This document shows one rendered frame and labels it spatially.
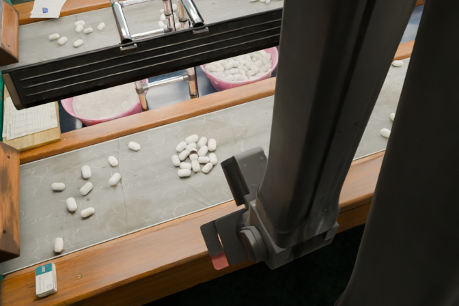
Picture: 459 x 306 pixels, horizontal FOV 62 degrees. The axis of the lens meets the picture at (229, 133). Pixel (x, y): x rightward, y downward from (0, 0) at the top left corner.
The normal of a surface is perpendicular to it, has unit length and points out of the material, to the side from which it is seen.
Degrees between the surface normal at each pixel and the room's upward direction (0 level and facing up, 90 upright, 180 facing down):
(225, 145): 0
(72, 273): 0
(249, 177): 22
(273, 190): 83
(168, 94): 0
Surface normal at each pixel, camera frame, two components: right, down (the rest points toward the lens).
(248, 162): 0.13, -0.32
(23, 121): -0.02, -0.63
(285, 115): -0.94, 0.29
